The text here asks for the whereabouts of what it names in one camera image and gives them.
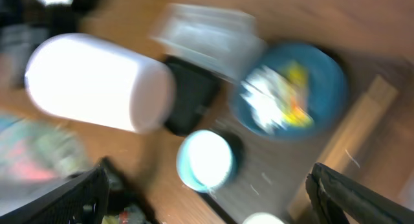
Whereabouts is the dark blue plate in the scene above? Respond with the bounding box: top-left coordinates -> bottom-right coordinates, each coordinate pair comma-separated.
230,42 -> 349,139

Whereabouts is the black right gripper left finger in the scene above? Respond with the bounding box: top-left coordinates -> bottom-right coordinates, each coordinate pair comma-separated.
1,164 -> 109,224

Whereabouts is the yellow snack wrapper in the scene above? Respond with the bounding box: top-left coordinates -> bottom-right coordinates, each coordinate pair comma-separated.
283,61 -> 314,128

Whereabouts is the brown serving tray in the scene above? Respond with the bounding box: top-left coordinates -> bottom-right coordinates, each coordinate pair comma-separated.
211,54 -> 413,223

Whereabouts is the clear plastic bin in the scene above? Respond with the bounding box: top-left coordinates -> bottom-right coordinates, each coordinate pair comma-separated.
151,3 -> 266,83

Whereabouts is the light blue bowl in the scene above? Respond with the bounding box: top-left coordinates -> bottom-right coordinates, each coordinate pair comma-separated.
176,129 -> 236,193

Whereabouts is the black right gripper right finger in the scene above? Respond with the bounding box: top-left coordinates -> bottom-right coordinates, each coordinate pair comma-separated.
305,162 -> 413,224

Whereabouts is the white plastic cup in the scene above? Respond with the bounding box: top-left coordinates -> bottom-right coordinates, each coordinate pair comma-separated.
25,33 -> 175,133

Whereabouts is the black plastic tray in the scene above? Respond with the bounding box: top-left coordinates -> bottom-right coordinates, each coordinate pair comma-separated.
164,56 -> 221,136

